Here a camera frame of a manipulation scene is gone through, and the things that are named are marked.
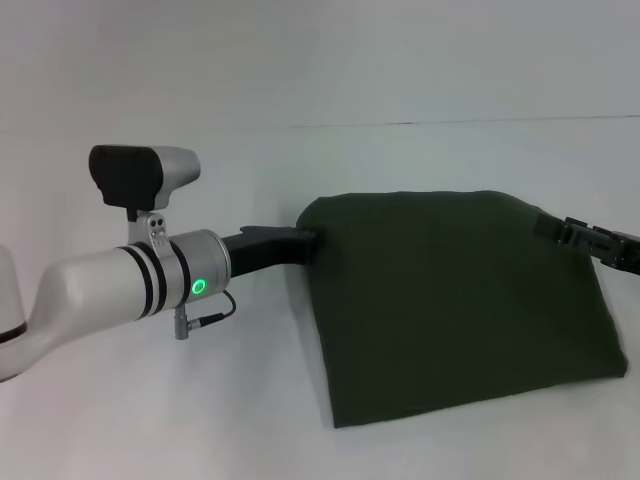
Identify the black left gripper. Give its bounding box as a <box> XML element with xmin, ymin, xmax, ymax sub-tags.
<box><xmin>222</xmin><ymin>225</ymin><xmax>324</xmax><ymax>281</ymax></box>

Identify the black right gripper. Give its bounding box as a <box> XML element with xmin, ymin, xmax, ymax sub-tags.
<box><xmin>533</xmin><ymin>213</ymin><xmax>640</xmax><ymax>279</ymax></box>

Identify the dark green shirt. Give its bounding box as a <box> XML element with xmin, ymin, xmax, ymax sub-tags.
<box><xmin>295</xmin><ymin>188</ymin><xmax>629</xmax><ymax>430</ymax></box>

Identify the left arm cable with plugs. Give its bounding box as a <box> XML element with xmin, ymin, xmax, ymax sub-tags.
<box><xmin>172</xmin><ymin>290</ymin><xmax>237</xmax><ymax>341</ymax></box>

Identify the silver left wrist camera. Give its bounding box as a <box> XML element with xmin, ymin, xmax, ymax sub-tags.
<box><xmin>88</xmin><ymin>143</ymin><xmax>202</xmax><ymax>256</ymax></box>

